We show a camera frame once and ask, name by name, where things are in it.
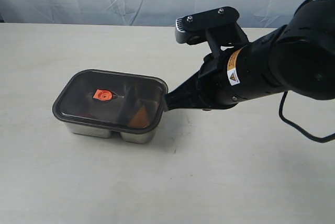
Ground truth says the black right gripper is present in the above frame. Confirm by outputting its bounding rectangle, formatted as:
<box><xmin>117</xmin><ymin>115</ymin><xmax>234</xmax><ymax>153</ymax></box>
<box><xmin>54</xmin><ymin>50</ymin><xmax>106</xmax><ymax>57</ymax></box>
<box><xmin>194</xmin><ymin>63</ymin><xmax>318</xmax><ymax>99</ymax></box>
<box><xmin>162</xmin><ymin>42</ymin><xmax>272</xmax><ymax>111</ymax></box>

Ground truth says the yellow toy cheese wedge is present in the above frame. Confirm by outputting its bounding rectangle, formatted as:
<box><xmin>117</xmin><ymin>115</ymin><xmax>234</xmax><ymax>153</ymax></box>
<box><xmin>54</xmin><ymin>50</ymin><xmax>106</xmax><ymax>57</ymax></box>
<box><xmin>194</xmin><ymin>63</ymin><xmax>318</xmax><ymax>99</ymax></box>
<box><xmin>128</xmin><ymin>106</ymin><xmax>150</xmax><ymax>129</ymax></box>

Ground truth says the dark transparent box lid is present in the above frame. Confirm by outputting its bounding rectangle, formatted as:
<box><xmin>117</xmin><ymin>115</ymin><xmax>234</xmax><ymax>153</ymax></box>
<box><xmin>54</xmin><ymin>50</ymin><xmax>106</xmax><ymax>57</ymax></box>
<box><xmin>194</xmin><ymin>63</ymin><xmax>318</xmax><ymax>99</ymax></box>
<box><xmin>52</xmin><ymin>69</ymin><xmax>168</xmax><ymax>132</ymax></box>

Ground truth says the red toy sausage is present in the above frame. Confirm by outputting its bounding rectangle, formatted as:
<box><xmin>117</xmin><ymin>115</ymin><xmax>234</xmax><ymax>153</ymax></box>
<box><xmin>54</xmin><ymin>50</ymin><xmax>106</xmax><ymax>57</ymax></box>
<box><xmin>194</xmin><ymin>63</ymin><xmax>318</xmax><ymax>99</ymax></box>
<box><xmin>77</xmin><ymin>95</ymin><xmax>96</xmax><ymax>119</ymax></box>

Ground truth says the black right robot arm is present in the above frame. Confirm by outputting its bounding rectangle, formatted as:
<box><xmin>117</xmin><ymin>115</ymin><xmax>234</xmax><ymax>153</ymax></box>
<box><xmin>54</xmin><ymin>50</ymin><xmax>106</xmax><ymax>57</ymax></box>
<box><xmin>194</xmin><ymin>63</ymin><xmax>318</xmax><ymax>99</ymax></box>
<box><xmin>164</xmin><ymin>0</ymin><xmax>334</xmax><ymax>111</ymax></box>

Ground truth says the stainless steel lunch box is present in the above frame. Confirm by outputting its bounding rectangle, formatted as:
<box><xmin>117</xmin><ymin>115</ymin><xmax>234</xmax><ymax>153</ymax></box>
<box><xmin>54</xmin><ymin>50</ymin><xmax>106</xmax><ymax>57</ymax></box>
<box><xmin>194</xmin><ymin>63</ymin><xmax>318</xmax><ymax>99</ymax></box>
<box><xmin>62</xmin><ymin>120</ymin><xmax>160</xmax><ymax>144</ymax></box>

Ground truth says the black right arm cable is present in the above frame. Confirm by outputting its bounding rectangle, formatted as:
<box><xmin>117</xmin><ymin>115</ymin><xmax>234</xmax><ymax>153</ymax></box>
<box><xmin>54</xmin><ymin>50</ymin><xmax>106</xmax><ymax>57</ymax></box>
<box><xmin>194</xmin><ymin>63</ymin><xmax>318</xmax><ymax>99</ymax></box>
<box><xmin>278</xmin><ymin>90</ymin><xmax>335</xmax><ymax>144</ymax></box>

